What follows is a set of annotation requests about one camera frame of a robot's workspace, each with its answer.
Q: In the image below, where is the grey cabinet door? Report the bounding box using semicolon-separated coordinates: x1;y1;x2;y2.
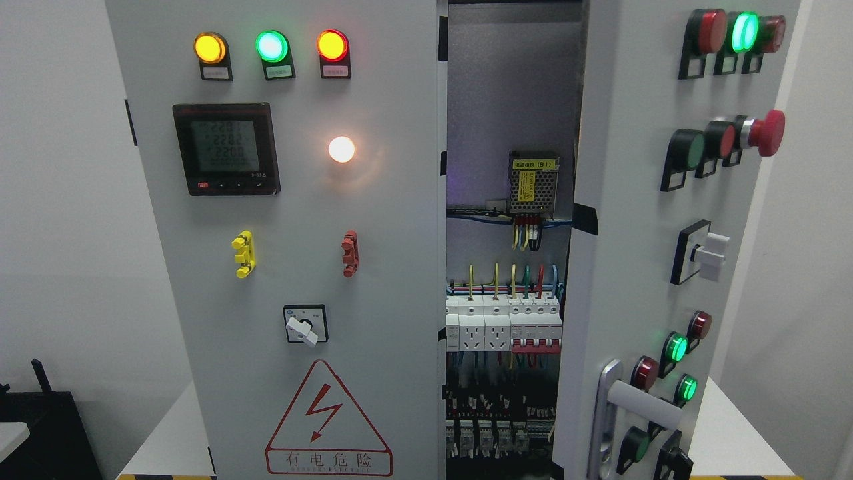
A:
552;1;800;479
106;1;445;479

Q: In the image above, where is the red terminal connector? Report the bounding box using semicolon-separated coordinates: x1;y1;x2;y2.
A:
341;230;360;277

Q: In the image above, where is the metal mesh power supply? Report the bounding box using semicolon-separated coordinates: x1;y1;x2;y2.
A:
508;150;560;215

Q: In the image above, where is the white glowing indicator light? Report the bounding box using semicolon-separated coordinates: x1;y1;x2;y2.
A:
328;136;356;163

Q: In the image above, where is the white socket breaker row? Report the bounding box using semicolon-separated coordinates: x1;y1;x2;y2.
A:
445;293;563;353

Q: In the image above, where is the yellow terminal connector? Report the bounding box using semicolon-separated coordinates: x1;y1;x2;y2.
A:
231;230;257;279

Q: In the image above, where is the red indicator light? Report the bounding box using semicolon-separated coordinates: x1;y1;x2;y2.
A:
317;29;351;79

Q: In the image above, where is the red electric warning sticker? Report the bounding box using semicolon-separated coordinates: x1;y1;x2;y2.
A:
265;359;393;477

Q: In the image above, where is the black digital power meter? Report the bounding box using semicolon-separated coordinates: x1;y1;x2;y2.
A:
173;103;280;195

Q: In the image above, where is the green indicator light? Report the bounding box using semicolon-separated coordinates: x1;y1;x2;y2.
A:
254;29;295;80

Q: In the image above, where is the yellow indicator light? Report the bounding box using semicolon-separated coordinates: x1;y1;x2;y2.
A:
194;31;233;81

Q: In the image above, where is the red emergency stop button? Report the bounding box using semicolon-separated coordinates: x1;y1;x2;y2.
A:
733;109;786;157

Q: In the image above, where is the black equipment at left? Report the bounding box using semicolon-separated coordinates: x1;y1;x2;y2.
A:
1;359;103;479

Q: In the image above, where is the silver door handle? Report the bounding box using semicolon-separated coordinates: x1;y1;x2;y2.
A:
586;359;682;479

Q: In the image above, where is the white selector switch right door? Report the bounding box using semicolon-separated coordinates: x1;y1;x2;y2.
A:
670;219;730;285

